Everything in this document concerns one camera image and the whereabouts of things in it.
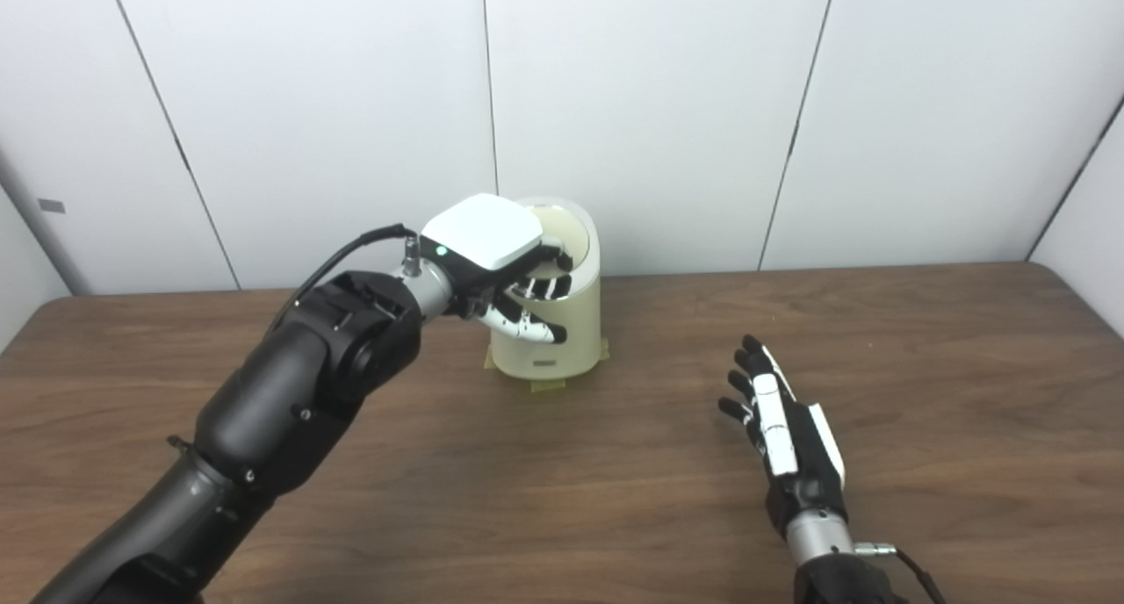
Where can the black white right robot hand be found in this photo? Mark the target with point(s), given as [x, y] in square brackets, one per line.
[803, 463]

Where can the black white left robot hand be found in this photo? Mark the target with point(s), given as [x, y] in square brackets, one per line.
[483, 235]

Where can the cream round bin lid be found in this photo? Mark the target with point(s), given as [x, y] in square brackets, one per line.
[566, 231]

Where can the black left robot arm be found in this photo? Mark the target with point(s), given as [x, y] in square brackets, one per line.
[290, 393]

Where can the cream-colored round bin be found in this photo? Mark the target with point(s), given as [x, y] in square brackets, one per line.
[580, 332]

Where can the small gray wall tag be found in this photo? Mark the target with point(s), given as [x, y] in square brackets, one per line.
[52, 205]

